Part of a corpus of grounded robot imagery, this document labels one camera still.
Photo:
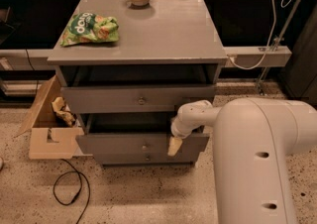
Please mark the metal diagonal pole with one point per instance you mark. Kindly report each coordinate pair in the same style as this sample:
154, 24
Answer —
275, 44

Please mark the crumpled brown paper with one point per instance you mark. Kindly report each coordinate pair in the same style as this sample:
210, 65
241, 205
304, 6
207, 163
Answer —
59, 108

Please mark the dark cabinet right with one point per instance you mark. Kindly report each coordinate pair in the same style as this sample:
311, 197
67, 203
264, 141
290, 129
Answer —
299, 77

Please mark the grey wall rail shelf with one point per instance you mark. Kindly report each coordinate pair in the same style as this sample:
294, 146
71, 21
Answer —
242, 56

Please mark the grey top drawer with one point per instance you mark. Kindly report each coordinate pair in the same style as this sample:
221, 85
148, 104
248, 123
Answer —
125, 99

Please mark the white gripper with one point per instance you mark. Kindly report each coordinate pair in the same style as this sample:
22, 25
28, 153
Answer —
179, 129

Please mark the open cardboard box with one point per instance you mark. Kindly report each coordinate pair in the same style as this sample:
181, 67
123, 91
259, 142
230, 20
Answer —
50, 137

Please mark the green chip bag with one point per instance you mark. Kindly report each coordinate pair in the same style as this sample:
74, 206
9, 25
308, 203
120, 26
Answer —
86, 28

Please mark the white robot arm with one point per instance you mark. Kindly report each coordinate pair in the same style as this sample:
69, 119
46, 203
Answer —
251, 139

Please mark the grey drawer cabinet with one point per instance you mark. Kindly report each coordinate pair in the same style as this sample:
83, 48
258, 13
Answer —
166, 43

